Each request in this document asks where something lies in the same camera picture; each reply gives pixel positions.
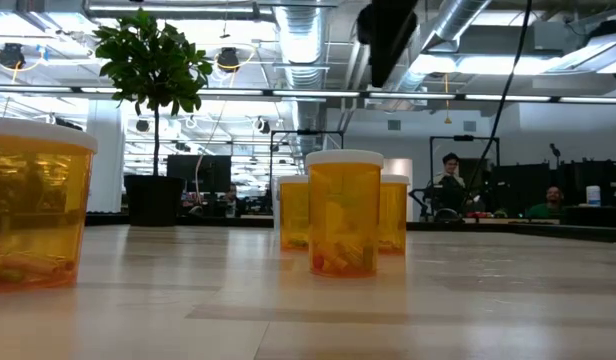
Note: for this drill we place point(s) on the black aluminium table frame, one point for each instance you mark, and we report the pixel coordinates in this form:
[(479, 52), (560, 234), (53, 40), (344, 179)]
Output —
[(238, 221)]

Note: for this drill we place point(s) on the white wipes canister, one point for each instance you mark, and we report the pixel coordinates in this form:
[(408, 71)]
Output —
[(593, 196)]

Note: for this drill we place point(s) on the green potted tree black pot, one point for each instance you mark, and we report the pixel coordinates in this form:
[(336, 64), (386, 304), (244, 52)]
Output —
[(153, 200)]

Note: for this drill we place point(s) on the black ceiling lamp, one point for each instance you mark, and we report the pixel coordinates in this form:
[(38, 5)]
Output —
[(10, 55), (228, 59)]

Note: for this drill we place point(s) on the silver ribbed air duct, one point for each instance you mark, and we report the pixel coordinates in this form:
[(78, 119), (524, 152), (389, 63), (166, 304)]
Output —
[(453, 20), (303, 45)]

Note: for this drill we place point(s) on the black metal rig frame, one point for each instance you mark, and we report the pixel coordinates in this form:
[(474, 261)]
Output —
[(308, 132), (463, 138)]

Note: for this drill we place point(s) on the person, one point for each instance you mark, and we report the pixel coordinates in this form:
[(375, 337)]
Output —
[(448, 190), (548, 210)]

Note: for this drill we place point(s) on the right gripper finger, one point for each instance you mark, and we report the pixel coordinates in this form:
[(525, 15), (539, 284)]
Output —
[(390, 35)]

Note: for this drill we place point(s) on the orange pill bottle white cap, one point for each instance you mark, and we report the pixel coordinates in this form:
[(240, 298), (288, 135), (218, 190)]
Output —
[(293, 212), (344, 215), (33, 210), (394, 215)]

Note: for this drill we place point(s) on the black monitor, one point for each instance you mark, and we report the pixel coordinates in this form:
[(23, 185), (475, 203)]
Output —
[(218, 172)]

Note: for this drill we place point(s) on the yellow hanging pendant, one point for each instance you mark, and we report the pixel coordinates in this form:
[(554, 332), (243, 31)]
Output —
[(447, 120)]

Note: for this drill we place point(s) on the clear plastic basket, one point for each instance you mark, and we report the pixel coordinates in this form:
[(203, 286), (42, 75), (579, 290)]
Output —
[(275, 205)]

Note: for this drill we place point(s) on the white square pillar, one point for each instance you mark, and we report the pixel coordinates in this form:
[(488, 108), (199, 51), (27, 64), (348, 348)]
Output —
[(105, 155)]

